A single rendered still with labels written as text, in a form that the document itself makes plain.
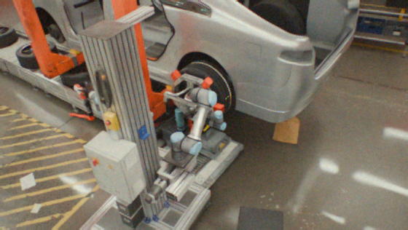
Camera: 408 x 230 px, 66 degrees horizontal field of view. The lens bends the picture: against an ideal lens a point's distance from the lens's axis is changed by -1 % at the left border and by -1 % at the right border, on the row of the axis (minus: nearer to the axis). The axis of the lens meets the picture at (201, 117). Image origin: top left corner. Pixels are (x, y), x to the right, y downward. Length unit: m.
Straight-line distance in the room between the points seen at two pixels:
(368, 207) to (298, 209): 0.70
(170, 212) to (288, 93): 1.57
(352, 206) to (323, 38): 2.18
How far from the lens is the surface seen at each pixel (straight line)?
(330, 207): 3.61
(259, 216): 2.98
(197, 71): 3.24
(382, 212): 3.76
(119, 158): 2.30
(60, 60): 5.10
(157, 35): 4.85
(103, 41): 2.01
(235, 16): 3.00
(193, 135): 2.59
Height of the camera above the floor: 2.78
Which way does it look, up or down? 38 degrees down
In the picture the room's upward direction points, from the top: 4 degrees counter-clockwise
